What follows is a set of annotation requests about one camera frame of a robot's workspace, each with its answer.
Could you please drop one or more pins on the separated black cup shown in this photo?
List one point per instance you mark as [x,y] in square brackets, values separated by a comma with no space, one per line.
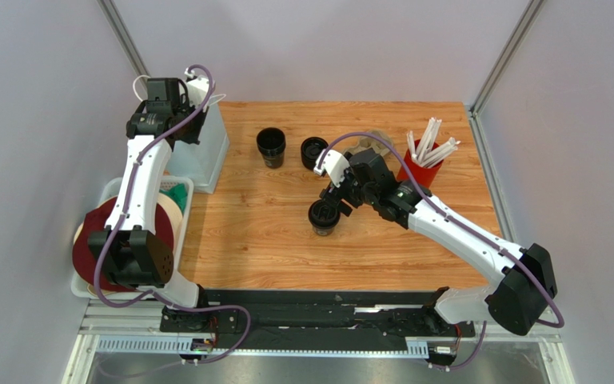
[323,226]

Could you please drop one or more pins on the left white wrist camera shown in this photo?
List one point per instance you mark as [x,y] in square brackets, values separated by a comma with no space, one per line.
[197,87]

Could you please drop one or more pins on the red cup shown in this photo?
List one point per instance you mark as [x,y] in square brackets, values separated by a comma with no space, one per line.
[423,176]

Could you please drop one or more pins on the black cup lid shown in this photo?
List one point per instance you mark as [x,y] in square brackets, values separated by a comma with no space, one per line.
[323,209]

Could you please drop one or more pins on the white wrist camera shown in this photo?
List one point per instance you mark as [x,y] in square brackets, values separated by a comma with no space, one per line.
[331,163]
[197,87]

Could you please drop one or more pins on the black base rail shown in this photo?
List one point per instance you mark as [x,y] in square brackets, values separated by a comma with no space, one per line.
[321,321]

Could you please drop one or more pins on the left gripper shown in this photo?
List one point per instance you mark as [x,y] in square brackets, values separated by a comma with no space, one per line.
[193,137]

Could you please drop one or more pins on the green item in bin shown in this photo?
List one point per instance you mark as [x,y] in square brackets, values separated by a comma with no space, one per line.
[179,195]

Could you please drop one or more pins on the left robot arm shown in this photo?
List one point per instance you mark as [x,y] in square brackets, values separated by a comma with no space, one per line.
[136,204]

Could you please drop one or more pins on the beige round plate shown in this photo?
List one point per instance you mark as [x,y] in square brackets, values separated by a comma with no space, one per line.
[168,221]

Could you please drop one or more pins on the white paper bag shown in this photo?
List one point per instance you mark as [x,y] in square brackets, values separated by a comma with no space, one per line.
[206,154]

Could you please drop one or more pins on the bottom pulp cup carrier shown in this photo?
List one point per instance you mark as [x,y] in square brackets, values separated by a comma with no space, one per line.
[380,144]

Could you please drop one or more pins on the black lidded coffee cup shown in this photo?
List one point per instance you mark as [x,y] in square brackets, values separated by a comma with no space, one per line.
[311,148]

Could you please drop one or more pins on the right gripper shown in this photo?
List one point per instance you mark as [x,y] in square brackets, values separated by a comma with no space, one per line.
[338,194]

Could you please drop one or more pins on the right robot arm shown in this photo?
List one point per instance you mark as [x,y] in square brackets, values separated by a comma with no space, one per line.
[521,280]

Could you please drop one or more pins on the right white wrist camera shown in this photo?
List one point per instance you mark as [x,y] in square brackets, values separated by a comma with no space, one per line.
[331,163]

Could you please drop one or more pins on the white wrapped straws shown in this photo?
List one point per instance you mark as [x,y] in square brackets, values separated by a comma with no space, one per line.
[424,153]

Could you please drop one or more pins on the maroon cloth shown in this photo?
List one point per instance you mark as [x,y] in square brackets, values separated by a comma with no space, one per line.
[136,258]

